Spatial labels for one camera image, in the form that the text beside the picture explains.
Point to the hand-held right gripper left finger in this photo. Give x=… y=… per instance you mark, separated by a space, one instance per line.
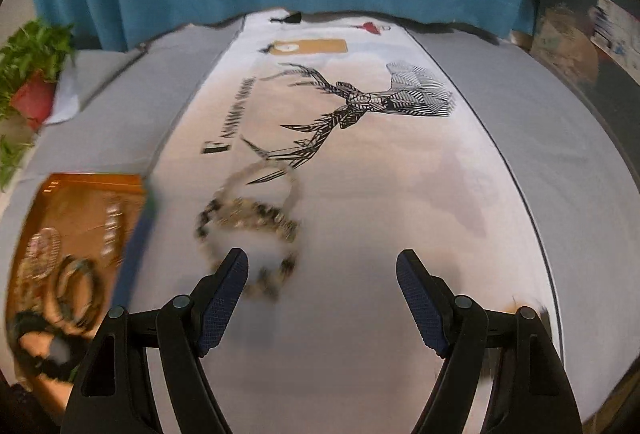
x=225 y=299

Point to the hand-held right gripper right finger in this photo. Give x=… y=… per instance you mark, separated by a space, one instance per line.
x=420 y=309

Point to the gold pin with pearls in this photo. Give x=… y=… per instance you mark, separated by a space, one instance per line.
x=114 y=234

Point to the orange metal tray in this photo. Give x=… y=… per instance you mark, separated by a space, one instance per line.
x=75 y=214

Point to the black and green smartwatch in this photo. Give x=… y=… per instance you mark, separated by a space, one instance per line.
x=30 y=324

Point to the white printed table runner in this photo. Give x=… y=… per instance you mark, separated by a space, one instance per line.
x=400 y=194

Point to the grey table cloth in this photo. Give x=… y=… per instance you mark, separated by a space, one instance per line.
x=125 y=103

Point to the potted green plant red pot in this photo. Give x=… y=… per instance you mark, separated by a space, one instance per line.
x=32 y=98

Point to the dark patterned cabinet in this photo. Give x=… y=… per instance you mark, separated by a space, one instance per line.
x=575 y=43

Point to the white printed paper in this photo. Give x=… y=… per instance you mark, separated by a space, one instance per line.
x=612 y=28

